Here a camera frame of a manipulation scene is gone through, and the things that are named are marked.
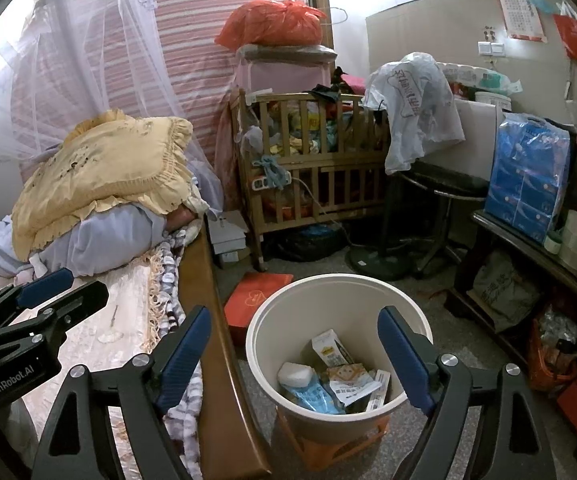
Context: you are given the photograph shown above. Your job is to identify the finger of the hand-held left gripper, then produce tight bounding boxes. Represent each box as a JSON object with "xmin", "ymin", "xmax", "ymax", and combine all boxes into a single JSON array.
[
  {"xmin": 0, "ymin": 280, "xmax": 110, "ymax": 356},
  {"xmin": 0, "ymin": 267, "xmax": 75, "ymax": 333}
]

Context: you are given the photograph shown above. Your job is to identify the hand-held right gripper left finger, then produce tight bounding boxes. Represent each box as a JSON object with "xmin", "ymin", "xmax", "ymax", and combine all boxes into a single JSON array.
[{"xmin": 31, "ymin": 305, "xmax": 212, "ymax": 480}]

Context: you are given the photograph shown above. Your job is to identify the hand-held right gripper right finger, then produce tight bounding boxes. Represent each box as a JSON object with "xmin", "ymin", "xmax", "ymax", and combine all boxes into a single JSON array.
[{"xmin": 377, "ymin": 305, "xmax": 559, "ymax": 480}]

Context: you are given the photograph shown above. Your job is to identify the white orange packet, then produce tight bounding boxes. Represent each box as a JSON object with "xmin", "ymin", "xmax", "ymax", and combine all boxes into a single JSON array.
[{"xmin": 325, "ymin": 364, "xmax": 376, "ymax": 386}]

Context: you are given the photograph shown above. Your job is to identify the white blue label packet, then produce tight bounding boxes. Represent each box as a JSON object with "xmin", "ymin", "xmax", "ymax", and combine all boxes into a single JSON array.
[{"xmin": 335, "ymin": 377, "xmax": 374, "ymax": 407}]

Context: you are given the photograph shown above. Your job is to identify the milk carton yellow label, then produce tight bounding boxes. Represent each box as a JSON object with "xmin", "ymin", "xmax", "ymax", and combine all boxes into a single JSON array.
[{"xmin": 311, "ymin": 329, "xmax": 355, "ymax": 370}]

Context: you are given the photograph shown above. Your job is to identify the light blue packet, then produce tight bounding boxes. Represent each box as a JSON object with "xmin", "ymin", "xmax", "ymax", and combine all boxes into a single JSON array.
[{"xmin": 282, "ymin": 384, "xmax": 347, "ymax": 415}]

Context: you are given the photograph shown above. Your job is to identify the beige plastic bin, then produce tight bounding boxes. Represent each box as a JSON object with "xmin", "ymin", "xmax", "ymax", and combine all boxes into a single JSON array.
[{"xmin": 246, "ymin": 273, "xmax": 434, "ymax": 445}]

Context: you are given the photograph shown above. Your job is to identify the small white box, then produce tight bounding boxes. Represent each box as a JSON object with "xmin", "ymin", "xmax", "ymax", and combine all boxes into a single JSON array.
[{"xmin": 277, "ymin": 361, "xmax": 317, "ymax": 390}]

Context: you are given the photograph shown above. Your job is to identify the grey blue quilt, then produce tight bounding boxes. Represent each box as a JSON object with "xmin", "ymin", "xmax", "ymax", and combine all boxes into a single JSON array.
[{"xmin": 0, "ymin": 160, "xmax": 224, "ymax": 291}]

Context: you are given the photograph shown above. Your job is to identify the grey white fringed blanket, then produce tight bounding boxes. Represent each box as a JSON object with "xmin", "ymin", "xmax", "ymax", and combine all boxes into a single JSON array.
[{"xmin": 141, "ymin": 227, "xmax": 206, "ymax": 480}]

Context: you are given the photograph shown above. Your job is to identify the red gift box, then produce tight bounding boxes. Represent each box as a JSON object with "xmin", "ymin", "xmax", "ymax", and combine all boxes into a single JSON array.
[{"xmin": 224, "ymin": 272, "xmax": 295, "ymax": 346}]

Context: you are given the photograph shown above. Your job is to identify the black fan base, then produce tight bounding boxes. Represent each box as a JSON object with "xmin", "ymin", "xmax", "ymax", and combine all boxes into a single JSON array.
[{"xmin": 345, "ymin": 245, "xmax": 409, "ymax": 281}]

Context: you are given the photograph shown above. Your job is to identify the yellow frilled pillow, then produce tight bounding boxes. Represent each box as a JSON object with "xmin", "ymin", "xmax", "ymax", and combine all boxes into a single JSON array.
[{"xmin": 11, "ymin": 109, "xmax": 194, "ymax": 263}]

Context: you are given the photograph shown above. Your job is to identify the orange plastic stool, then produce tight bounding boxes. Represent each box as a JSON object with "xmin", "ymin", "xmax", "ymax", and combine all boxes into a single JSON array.
[{"xmin": 276, "ymin": 405, "xmax": 389, "ymax": 466}]

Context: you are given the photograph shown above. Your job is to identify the grey printed bag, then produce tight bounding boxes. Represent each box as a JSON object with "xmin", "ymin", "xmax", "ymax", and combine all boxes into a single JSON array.
[{"xmin": 471, "ymin": 250, "xmax": 541, "ymax": 333}]

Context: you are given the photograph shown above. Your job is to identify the white flat boxes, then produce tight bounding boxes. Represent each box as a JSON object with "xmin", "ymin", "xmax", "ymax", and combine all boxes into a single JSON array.
[{"xmin": 207, "ymin": 210, "xmax": 250, "ymax": 266}]

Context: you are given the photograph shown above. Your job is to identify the black bag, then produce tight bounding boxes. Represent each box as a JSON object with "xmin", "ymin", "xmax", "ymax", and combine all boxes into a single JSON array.
[{"xmin": 276, "ymin": 225, "xmax": 346, "ymax": 263}]

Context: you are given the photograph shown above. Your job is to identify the orange red bag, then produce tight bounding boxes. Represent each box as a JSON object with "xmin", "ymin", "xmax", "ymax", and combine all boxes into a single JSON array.
[{"xmin": 527, "ymin": 305, "xmax": 577, "ymax": 396}]

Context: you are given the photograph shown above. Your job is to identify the black stool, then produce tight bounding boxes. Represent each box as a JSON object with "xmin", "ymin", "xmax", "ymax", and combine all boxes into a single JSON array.
[{"xmin": 395, "ymin": 162, "xmax": 489, "ymax": 278}]

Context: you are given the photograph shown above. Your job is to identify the white power strip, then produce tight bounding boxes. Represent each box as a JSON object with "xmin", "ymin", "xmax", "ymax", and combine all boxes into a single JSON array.
[{"xmin": 252, "ymin": 172, "xmax": 291, "ymax": 191}]

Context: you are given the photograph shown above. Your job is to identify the wooden crib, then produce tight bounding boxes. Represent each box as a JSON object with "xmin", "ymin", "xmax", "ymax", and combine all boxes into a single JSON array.
[{"xmin": 231, "ymin": 89, "xmax": 394, "ymax": 271}]

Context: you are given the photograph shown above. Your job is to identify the teal cloth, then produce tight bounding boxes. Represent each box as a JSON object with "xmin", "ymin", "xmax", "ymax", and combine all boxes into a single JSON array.
[{"xmin": 253, "ymin": 155, "xmax": 282, "ymax": 186}]

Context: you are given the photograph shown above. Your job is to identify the stack of clear containers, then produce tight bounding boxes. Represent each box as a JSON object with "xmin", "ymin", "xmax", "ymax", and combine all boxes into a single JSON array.
[{"xmin": 543, "ymin": 209, "xmax": 577, "ymax": 271}]

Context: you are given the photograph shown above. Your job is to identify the blue tissue pack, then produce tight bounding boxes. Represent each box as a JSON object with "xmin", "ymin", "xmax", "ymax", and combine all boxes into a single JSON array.
[{"xmin": 484, "ymin": 112, "xmax": 571, "ymax": 246}]

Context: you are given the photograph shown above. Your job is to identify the white mosquito net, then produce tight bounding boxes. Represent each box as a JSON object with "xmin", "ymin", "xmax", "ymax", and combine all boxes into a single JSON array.
[{"xmin": 0, "ymin": 0, "xmax": 219, "ymax": 201}]

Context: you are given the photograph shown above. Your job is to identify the white board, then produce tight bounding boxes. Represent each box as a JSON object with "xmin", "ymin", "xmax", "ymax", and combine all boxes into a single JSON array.
[{"xmin": 418, "ymin": 97, "xmax": 501, "ymax": 181}]

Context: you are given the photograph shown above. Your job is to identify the white plastic bag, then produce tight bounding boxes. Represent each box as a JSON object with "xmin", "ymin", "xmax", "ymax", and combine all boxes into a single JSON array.
[{"xmin": 363, "ymin": 52, "xmax": 466, "ymax": 176}]

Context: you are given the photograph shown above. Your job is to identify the pink striped mattress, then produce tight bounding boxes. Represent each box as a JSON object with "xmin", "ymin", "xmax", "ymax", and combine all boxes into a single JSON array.
[{"xmin": 11, "ymin": 0, "xmax": 314, "ymax": 201}]

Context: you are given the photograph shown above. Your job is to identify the toilet paper pack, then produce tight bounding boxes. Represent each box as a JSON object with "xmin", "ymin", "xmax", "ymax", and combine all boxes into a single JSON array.
[{"xmin": 438, "ymin": 60, "xmax": 511, "ymax": 101}]

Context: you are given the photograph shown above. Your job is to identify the pink fabric storage box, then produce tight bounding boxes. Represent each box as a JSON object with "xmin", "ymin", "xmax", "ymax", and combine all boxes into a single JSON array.
[{"xmin": 233, "ymin": 44, "xmax": 339, "ymax": 106}]

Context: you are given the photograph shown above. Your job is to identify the red plastic bag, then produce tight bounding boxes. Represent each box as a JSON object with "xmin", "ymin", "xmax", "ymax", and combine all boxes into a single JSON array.
[{"xmin": 215, "ymin": 0, "xmax": 328, "ymax": 52}]

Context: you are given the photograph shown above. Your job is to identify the wooden bed frame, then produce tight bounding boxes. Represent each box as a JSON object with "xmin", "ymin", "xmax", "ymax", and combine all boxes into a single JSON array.
[{"xmin": 176, "ymin": 220, "xmax": 274, "ymax": 480}]

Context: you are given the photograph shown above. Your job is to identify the wall calendar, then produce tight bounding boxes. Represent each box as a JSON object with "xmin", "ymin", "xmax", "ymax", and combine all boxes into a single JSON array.
[{"xmin": 495, "ymin": 0, "xmax": 549, "ymax": 43}]

